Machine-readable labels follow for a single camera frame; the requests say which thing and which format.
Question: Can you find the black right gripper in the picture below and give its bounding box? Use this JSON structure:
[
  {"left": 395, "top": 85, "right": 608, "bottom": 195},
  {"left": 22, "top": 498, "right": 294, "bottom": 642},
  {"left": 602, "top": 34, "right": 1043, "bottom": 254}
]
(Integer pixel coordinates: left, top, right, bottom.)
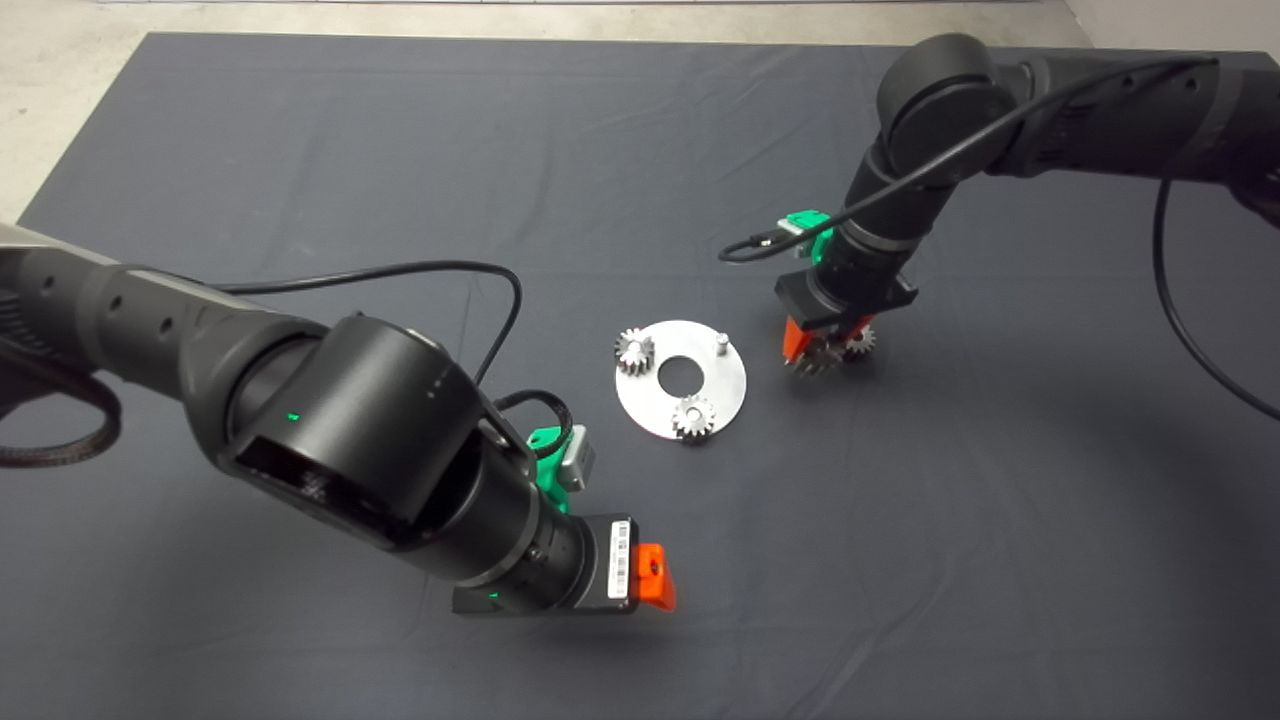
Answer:
[{"left": 775, "top": 270, "right": 919, "bottom": 366}]

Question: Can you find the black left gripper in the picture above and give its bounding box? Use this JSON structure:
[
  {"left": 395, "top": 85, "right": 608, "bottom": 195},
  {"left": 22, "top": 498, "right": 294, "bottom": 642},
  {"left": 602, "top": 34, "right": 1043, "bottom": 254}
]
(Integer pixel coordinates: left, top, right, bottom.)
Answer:
[{"left": 450, "top": 513, "right": 678, "bottom": 616}]

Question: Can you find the larger steel gear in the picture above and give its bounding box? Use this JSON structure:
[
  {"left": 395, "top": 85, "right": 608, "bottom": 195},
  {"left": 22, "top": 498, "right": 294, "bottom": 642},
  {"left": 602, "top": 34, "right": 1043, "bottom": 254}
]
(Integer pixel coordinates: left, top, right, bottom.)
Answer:
[{"left": 785, "top": 338, "right": 846, "bottom": 379}]

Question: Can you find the round metal plate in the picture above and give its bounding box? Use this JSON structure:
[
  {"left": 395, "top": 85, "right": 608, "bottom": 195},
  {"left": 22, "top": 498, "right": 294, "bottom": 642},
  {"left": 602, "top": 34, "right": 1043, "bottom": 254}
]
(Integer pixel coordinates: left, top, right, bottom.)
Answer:
[{"left": 615, "top": 320, "right": 749, "bottom": 441}]

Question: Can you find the dark grey table cloth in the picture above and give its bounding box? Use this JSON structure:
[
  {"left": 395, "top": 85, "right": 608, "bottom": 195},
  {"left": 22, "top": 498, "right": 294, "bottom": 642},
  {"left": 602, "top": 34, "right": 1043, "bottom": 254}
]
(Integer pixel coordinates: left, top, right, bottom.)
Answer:
[{"left": 20, "top": 33, "right": 1280, "bottom": 720}]

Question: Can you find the green right camera mount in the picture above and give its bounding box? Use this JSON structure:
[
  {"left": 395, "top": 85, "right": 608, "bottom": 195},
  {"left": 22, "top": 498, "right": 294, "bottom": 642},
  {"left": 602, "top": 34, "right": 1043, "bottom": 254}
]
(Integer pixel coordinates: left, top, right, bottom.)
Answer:
[{"left": 783, "top": 210, "right": 834, "bottom": 263}]

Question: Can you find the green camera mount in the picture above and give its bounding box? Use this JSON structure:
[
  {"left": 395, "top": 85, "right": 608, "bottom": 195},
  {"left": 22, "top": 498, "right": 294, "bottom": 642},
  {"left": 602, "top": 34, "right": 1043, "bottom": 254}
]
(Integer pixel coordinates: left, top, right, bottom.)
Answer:
[
  {"left": 783, "top": 210, "right": 834, "bottom": 263},
  {"left": 527, "top": 425, "right": 576, "bottom": 513}
]

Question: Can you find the silver left camera box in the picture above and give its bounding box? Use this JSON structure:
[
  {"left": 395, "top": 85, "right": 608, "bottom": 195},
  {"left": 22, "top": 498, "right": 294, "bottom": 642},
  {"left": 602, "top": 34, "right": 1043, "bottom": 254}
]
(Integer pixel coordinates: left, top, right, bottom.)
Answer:
[{"left": 558, "top": 425, "right": 598, "bottom": 491}]

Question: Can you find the green left camera mount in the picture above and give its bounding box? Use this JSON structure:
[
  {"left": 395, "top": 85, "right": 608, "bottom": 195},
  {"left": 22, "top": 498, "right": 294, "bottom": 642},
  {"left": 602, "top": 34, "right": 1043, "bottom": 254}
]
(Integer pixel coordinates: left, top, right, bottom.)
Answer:
[{"left": 527, "top": 425, "right": 576, "bottom": 513}]

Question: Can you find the black right camera cable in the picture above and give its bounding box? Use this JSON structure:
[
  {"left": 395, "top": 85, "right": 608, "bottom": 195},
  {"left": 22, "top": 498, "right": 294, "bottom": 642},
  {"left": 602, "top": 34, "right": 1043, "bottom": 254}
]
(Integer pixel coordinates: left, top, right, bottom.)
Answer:
[{"left": 718, "top": 58, "right": 1280, "bottom": 421}]

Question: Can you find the black camera cable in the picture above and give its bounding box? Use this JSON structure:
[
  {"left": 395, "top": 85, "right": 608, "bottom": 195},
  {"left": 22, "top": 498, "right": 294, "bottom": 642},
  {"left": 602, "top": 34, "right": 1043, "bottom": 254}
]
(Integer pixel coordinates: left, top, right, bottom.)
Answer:
[
  {"left": 718, "top": 58, "right": 1280, "bottom": 421},
  {"left": 215, "top": 260, "right": 576, "bottom": 456}
]

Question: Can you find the black left camera cable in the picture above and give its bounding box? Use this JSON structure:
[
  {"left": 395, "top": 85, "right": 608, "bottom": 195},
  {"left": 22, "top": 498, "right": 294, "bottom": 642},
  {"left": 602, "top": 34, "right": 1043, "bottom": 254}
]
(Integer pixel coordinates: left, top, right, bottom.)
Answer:
[{"left": 215, "top": 260, "right": 576, "bottom": 456}]

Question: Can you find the black braided cable sleeve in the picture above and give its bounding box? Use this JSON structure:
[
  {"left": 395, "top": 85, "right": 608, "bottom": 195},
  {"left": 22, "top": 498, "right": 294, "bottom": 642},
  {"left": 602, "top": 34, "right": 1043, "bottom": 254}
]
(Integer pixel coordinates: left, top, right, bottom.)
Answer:
[{"left": 0, "top": 335, "right": 123, "bottom": 468}]

